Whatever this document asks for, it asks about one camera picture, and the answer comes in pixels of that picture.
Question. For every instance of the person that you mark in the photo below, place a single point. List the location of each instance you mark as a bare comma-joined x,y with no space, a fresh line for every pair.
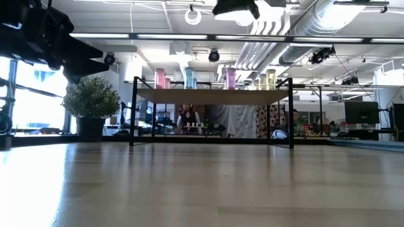
188,118
296,121

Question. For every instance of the salmon pink medicine bottle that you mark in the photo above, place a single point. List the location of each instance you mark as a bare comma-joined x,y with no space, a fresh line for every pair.
159,79
167,83

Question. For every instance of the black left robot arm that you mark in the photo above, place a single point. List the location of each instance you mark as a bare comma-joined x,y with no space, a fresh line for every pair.
22,31

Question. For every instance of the black ceiling spot lamp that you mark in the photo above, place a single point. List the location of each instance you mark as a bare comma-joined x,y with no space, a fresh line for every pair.
109,59
214,56

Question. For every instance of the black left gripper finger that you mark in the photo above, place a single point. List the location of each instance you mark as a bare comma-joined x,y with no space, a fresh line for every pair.
85,69
83,48

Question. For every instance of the green potted plant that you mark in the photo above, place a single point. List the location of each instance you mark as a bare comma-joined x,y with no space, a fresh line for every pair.
90,101

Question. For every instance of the wooden shelf black metal legs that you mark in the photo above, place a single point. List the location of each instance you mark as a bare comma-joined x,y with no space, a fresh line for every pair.
211,97

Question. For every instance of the magenta medicine bottle white cap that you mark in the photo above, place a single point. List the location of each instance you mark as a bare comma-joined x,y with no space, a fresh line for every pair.
230,79

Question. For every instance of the black ceiling camera cluster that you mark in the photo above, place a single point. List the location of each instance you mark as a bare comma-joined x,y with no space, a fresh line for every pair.
320,56

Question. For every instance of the black computer monitor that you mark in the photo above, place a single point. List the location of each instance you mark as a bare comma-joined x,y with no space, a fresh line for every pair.
361,112

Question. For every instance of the overhead light bar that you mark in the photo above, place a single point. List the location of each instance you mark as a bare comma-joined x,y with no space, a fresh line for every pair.
328,39

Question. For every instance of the silver ventilation ducts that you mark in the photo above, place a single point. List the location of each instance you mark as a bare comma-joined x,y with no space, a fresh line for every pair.
315,25

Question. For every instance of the large window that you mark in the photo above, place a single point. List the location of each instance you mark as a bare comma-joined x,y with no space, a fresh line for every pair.
41,104

